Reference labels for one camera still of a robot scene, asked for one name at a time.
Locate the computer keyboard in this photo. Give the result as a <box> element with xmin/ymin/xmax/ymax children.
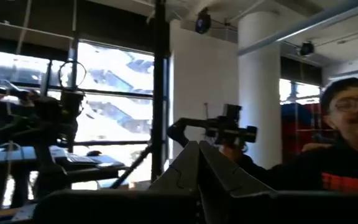
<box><xmin>65</xmin><ymin>153</ymin><xmax>101</xmax><ymax>165</ymax></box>

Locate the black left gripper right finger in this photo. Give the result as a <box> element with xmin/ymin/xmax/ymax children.
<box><xmin>199</xmin><ymin>141</ymin><xmax>275</xmax><ymax>200</ymax></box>

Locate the black ceiling spotlight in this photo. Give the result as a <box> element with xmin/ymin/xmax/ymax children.
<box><xmin>299</xmin><ymin>41</ymin><xmax>315</xmax><ymax>57</ymax></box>
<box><xmin>195</xmin><ymin>7</ymin><xmax>213</xmax><ymax>34</ymax></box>

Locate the black desk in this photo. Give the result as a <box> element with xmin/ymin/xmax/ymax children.
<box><xmin>0</xmin><ymin>145</ymin><xmax>127</xmax><ymax>212</ymax></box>

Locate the grey ceiling pipe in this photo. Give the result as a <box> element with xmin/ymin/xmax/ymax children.
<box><xmin>237</xmin><ymin>0</ymin><xmax>358</xmax><ymax>57</ymax></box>

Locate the person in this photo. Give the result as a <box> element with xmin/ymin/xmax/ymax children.
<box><xmin>221</xmin><ymin>77</ymin><xmax>358</xmax><ymax>194</ymax></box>

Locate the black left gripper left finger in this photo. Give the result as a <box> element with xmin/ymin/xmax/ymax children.
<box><xmin>149</xmin><ymin>141</ymin><xmax>201</xmax><ymax>191</ymax></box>

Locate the black aluminium rig frame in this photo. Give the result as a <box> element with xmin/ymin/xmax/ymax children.
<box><xmin>109</xmin><ymin>0</ymin><xmax>171</xmax><ymax>190</ymax></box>

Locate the red shelf unit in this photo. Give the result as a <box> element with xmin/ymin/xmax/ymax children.
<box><xmin>280</xmin><ymin>102</ymin><xmax>335</xmax><ymax>162</ymax></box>

